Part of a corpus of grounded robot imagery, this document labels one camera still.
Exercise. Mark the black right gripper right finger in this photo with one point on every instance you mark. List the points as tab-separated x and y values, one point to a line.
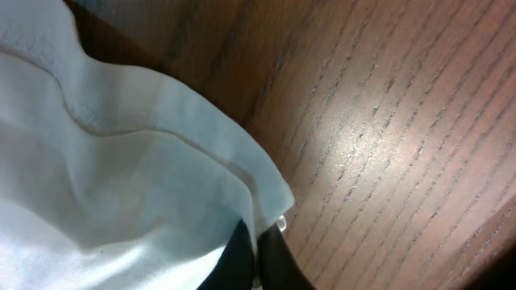
278	268

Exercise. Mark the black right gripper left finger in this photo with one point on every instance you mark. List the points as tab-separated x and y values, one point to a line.
231	262

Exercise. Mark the white printed t-shirt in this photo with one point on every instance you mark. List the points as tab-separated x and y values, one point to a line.
116	176

